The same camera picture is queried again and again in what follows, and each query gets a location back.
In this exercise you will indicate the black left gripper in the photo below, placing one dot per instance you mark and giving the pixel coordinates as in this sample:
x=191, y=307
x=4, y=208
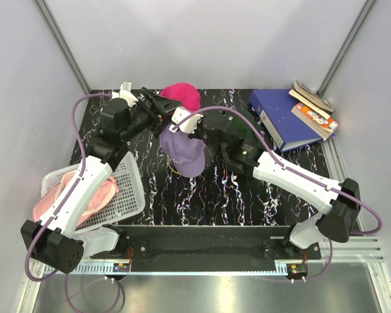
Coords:
x=158, y=113

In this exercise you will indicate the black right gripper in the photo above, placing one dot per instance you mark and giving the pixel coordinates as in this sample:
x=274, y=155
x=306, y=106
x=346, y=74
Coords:
x=196, y=134

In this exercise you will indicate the red mesh cap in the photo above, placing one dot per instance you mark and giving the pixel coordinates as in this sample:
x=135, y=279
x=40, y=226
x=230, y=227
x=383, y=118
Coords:
x=185, y=93

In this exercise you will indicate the purple cap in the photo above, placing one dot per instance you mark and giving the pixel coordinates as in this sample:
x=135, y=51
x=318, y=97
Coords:
x=187, y=154

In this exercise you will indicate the dark green cap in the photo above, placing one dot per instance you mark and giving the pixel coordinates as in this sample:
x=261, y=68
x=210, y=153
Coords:
x=237, y=129

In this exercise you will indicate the pink cap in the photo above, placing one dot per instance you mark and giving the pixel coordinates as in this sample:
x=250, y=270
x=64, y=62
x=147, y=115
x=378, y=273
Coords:
x=101, y=198

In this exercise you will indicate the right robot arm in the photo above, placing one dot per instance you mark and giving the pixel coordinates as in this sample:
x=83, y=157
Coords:
x=240, y=146

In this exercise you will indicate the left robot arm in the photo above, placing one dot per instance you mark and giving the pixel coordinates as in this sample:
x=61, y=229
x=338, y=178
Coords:
x=52, y=239

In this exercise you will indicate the stack of books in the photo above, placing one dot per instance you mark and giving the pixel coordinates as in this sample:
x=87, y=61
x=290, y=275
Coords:
x=313, y=110

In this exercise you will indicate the blue binder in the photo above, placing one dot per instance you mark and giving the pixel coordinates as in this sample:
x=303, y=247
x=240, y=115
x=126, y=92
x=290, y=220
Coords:
x=290, y=123

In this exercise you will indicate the white plastic basket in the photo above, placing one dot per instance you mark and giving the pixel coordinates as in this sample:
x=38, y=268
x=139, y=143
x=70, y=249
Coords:
x=129, y=201

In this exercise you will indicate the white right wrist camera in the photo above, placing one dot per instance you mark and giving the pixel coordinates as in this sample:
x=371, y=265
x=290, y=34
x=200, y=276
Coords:
x=183, y=120

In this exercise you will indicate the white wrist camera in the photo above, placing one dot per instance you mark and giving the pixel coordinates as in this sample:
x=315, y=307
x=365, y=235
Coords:
x=183, y=120
x=126, y=94

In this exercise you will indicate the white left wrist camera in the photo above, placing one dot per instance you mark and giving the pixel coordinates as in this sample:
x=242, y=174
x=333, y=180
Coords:
x=126, y=94

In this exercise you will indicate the gold wire hat stand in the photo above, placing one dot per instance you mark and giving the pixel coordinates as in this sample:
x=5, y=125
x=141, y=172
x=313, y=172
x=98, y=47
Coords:
x=172, y=167

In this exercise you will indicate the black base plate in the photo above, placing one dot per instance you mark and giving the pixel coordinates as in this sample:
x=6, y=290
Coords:
x=207, y=249

